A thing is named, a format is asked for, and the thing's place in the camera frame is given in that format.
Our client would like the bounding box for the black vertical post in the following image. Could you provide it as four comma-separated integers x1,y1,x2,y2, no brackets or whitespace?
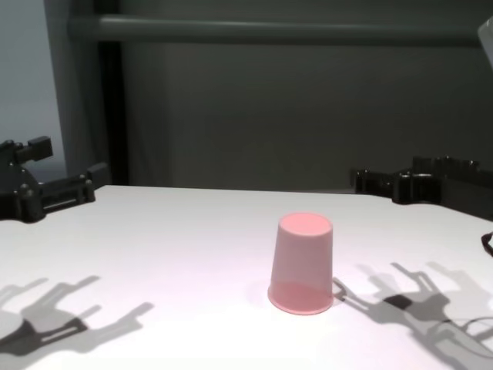
97,41,129,185

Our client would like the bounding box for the pink plastic cup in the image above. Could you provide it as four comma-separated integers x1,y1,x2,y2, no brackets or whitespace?
267,210,334,317

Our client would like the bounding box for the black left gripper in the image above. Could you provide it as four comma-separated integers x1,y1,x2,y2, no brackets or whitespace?
0,135,110,224

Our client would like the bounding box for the thin grey low rail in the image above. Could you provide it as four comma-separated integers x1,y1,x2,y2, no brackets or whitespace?
111,182,357,193

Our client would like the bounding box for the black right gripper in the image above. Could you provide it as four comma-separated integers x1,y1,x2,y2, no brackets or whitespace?
349,155,493,224

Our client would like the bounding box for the grey vertical frame column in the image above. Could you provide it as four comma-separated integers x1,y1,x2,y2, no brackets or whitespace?
42,0,100,182

